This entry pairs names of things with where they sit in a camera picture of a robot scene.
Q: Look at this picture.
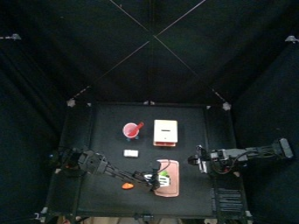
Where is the pink rectangular plate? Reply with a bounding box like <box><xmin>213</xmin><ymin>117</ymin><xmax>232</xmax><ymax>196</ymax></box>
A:
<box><xmin>153</xmin><ymin>158</ymin><xmax>181</xmax><ymax>198</ymax></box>

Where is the white sliced toy block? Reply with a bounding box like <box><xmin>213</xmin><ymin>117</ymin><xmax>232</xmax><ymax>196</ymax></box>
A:
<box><xmin>123</xmin><ymin>149</ymin><xmax>140</xmax><ymax>158</ymax></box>

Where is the white toy box red base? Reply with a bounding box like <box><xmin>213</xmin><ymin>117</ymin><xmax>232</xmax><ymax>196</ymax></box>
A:
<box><xmin>152</xmin><ymin>119</ymin><xmax>179</xmax><ymax>148</ymax></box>

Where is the black table edge clamp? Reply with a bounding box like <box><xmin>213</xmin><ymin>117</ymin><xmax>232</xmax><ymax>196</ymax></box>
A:
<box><xmin>133</xmin><ymin>213</ymin><xmax>155</xmax><ymax>221</ymax></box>

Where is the red plastic cup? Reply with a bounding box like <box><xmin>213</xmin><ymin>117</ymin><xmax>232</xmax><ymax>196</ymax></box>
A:
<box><xmin>121</xmin><ymin>122</ymin><xmax>140</xmax><ymax>139</ymax></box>

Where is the red plastic spoon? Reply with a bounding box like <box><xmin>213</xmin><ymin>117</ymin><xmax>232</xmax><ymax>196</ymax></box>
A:
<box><xmin>132</xmin><ymin>121</ymin><xmax>145</xmax><ymax>136</ymax></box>

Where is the silver table edge clamp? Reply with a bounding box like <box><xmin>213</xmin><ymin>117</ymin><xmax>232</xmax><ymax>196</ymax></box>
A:
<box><xmin>32</xmin><ymin>206</ymin><xmax>51</xmax><ymax>223</ymax></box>
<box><xmin>241</xmin><ymin>209</ymin><xmax>255</xmax><ymax>224</ymax></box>

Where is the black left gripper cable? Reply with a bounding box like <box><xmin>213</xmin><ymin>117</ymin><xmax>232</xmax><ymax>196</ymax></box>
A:
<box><xmin>151</xmin><ymin>159</ymin><xmax>172</xmax><ymax>173</ymax></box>

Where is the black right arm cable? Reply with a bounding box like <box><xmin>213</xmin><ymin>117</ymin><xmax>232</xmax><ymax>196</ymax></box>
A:
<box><xmin>209</xmin><ymin>150</ymin><xmax>252</xmax><ymax>175</ymax></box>

